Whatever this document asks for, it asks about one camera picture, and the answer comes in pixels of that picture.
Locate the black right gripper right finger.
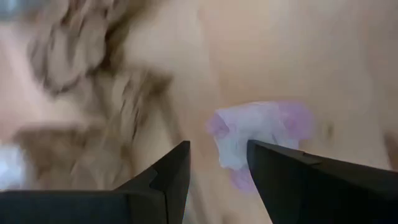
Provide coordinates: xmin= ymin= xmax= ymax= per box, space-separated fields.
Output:
xmin=247 ymin=139 xmax=398 ymax=224

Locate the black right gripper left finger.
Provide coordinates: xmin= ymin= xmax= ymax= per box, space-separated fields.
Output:
xmin=0 ymin=140 xmax=191 ymax=224

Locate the white paper sheet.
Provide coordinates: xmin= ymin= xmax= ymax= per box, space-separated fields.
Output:
xmin=0 ymin=142 xmax=29 ymax=191

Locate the purple white wrapper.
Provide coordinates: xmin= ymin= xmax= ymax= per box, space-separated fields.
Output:
xmin=205 ymin=100 xmax=315 ymax=193

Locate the brown packing paper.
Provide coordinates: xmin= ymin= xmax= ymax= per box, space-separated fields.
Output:
xmin=12 ymin=0 xmax=189 ymax=191

